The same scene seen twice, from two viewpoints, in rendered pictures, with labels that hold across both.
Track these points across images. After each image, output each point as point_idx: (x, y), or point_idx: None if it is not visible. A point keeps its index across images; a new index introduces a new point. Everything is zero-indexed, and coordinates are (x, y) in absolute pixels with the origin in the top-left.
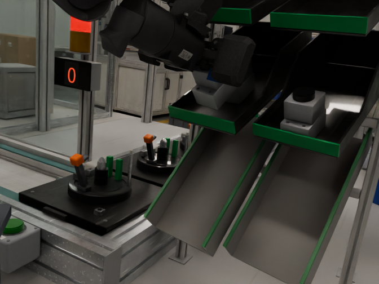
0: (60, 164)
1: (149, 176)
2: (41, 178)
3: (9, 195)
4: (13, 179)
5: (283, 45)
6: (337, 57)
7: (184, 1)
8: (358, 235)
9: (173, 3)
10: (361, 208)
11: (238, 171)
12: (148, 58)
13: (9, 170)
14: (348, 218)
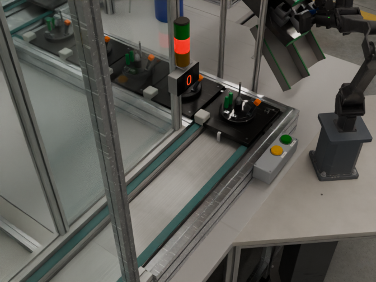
0: (178, 141)
1: (206, 95)
2: (187, 155)
3: (240, 154)
4: (192, 168)
5: None
6: None
7: (327, 3)
8: None
9: (324, 5)
10: None
11: (280, 47)
12: (309, 29)
13: (174, 175)
14: (196, 38)
